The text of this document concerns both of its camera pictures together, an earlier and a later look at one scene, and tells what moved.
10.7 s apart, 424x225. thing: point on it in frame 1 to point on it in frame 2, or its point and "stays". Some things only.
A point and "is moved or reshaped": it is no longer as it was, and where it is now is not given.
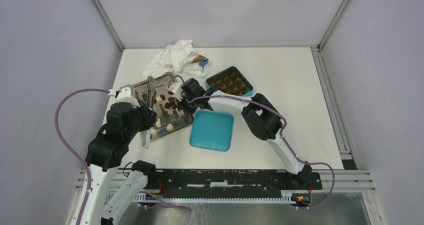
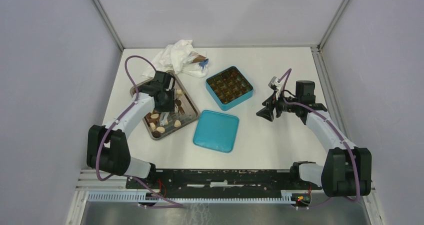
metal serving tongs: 146,135 to 163,116
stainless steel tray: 169,117 is moved or reshaped
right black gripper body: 190,107 to 283,105
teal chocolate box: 230,81 stays
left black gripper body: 143,119 to 168,104
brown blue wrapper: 196,58 stays
